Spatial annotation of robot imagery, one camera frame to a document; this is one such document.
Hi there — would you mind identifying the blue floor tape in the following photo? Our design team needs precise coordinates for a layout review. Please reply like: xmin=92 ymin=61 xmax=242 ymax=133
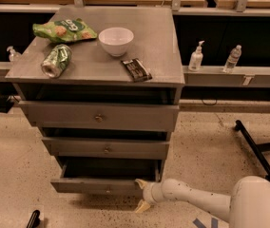
xmin=192 ymin=218 xmax=220 ymax=228

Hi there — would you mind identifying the grey top drawer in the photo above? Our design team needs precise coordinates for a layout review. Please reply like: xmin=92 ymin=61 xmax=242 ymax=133
xmin=20 ymin=101 xmax=179 ymax=132

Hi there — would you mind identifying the white bowl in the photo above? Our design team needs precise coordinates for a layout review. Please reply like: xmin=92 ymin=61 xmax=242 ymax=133
xmin=98 ymin=28 xmax=134 ymax=57

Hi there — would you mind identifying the grey drawer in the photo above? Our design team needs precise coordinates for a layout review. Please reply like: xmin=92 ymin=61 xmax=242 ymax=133
xmin=42 ymin=137 xmax=168 ymax=160
xmin=20 ymin=101 xmax=179 ymax=132
xmin=51 ymin=158 xmax=162 ymax=196

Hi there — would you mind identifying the black floor box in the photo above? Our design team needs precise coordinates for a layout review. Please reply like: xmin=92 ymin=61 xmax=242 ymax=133
xmin=0 ymin=95 xmax=14 ymax=113

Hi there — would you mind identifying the clear water bottle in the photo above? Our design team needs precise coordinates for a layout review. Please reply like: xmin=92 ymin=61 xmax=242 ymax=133
xmin=222 ymin=45 xmax=241 ymax=73

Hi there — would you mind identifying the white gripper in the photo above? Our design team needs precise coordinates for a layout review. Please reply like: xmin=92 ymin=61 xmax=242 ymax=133
xmin=135 ymin=179 xmax=164 ymax=214

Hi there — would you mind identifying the green chip bag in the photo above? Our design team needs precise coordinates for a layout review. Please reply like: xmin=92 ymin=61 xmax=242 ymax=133
xmin=32 ymin=18 xmax=98 ymax=43

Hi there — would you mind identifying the black stand base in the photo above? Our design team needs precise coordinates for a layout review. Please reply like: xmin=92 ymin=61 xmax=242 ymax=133
xmin=234 ymin=120 xmax=270 ymax=181

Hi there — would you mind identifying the grey bottom drawer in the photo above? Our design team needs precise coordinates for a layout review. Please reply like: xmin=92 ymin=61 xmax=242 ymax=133
xmin=51 ymin=158 xmax=162 ymax=196

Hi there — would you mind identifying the dark snack bar wrapper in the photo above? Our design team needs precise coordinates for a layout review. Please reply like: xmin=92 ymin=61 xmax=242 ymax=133
xmin=122 ymin=58 xmax=152 ymax=82

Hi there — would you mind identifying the green soda can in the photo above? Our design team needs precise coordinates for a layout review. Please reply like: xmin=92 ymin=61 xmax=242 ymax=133
xmin=41 ymin=44 xmax=72 ymax=78

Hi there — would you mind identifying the small clear pump bottle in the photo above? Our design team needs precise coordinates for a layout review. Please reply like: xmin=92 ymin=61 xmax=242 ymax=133
xmin=7 ymin=46 xmax=21 ymax=63

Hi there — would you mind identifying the grey middle drawer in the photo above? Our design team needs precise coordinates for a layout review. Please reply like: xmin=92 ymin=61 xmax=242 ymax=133
xmin=42 ymin=137 xmax=168 ymax=160

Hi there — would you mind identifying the white pump sanitizer bottle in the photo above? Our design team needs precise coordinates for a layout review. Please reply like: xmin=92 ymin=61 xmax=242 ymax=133
xmin=188 ymin=41 xmax=203 ymax=71

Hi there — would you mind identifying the black object on floor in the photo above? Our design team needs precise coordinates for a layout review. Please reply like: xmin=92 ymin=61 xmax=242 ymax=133
xmin=26 ymin=210 xmax=40 ymax=228

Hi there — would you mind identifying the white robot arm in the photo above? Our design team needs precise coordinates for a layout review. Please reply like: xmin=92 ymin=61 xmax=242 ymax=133
xmin=136 ymin=176 xmax=270 ymax=228

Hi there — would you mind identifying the grey drawer cabinet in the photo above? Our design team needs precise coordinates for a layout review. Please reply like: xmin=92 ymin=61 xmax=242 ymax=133
xmin=5 ymin=5 xmax=186 ymax=181

